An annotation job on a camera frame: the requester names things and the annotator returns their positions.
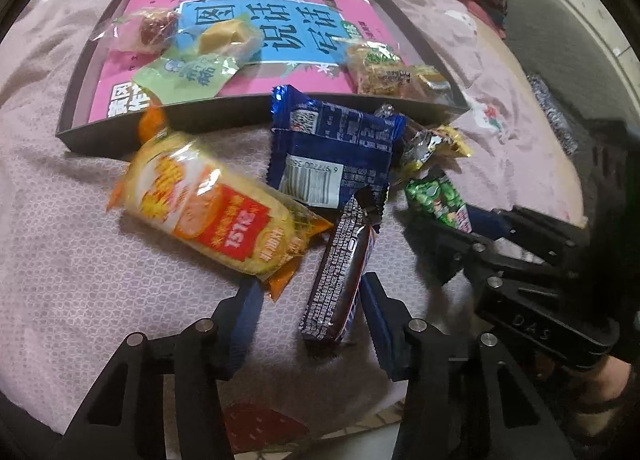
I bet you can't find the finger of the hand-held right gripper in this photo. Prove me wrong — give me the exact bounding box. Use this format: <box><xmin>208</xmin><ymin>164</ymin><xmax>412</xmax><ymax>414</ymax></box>
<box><xmin>400</xmin><ymin>212</ymin><xmax>501</xmax><ymax>301</ymax></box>
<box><xmin>467</xmin><ymin>207</ymin><xmax>586</xmax><ymax>266</ymax></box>

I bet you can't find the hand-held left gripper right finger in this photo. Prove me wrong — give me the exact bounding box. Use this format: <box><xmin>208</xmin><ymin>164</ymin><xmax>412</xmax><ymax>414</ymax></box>
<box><xmin>360</xmin><ymin>272</ymin><xmax>576</xmax><ymax>460</ymax></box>

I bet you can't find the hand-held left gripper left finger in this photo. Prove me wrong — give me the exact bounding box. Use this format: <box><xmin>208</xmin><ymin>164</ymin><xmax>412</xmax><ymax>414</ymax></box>
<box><xmin>62</xmin><ymin>282</ymin><xmax>266</xmax><ymax>460</ymax></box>

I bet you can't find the green pea snack packet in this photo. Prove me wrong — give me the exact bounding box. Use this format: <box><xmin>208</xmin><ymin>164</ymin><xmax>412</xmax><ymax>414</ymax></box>
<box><xmin>404</xmin><ymin>175</ymin><xmax>476</xmax><ymax>236</ymax></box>

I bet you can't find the dark chocolate bar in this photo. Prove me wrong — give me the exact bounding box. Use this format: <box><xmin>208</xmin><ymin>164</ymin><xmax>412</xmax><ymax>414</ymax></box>
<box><xmin>299</xmin><ymin>185</ymin><xmax>391</xmax><ymax>346</ymax></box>

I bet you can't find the orange rice cracker packet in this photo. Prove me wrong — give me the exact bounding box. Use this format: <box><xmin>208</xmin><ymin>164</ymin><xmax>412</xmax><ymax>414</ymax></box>
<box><xmin>106</xmin><ymin>107</ymin><xmax>335</xmax><ymax>303</ymax></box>

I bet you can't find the yellow snack packet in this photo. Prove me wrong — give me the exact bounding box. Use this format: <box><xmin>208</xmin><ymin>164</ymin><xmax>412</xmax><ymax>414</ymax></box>
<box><xmin>400</xmin><ymin>124</ymin><xmax>473</xmax><ymax>181</ymax></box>

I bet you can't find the blue snack packet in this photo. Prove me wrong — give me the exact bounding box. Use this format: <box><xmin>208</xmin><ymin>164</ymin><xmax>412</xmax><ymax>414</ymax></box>
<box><xmin>267</xmin><ymin>85</ymin><xmax>407</xmax><ymax>211</ymax></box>

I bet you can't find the pastry packet with green label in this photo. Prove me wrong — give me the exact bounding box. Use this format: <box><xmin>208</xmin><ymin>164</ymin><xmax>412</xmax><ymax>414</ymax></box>
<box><xmin>345</xmin><ymin>42</ymin><xmax>453</xmax><ymax>103</ymax></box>

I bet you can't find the dark shallow cardboard box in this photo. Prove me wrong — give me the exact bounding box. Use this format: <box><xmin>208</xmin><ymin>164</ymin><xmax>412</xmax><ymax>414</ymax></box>
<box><xmin>54</xmin><ymin>0</ymin><xmax>471</xmax><ymax>163</ymax></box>

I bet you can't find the light green snack packet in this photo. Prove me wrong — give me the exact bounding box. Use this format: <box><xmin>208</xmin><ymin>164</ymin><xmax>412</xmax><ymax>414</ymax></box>
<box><xmin>131</xmin><ymin>52</ymin><xmax>241</xmax><ymax>106</ymax></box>

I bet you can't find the clear packet with yellow cake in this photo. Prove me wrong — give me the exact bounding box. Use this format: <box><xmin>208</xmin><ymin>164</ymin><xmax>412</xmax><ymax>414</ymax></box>
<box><xmin>172</xmin><ymin>15</ymin><xmax>263</xmax><ymax>63</ymax></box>

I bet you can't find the clear packet with red candy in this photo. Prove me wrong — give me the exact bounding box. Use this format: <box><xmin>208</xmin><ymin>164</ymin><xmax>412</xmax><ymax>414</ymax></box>
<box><xmin>97</xmin><ymin>7</ymin><xmax>181</xmax><ymax>53</ymax></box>

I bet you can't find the person's right hand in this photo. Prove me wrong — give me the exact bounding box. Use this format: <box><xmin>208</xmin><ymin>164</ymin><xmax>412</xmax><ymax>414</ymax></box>
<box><xmin>575</xmin><ymin>355</ymin><xmax>640</xmax><ymax>441</ymax></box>

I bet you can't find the dark patterned pillow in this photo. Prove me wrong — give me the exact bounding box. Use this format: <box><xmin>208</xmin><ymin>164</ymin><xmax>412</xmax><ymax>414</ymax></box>
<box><xmin>525</xmin><ymin>72</ymin><xmax>581</xmax><ymax>156</ymax></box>

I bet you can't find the clear wrapped dark candy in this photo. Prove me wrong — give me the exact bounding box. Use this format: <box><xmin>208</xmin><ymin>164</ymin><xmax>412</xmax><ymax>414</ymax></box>
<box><xmin>374</xmin><ymin>102</ymin><xmax>408</xmax><ymax>123</ymax></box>

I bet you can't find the grey padded headboard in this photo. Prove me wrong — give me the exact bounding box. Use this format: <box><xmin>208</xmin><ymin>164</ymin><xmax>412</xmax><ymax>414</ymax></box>
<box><xmin>500</xmin><ymin>0</ymin><xmax>640</xmax><ymax>126</ymax></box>

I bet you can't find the pink book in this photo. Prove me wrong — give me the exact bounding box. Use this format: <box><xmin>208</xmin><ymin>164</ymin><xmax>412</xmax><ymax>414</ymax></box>
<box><xmin>90</xmin><ymin>0</ymin><xmax>416</xmax><ymax>123</ymax></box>

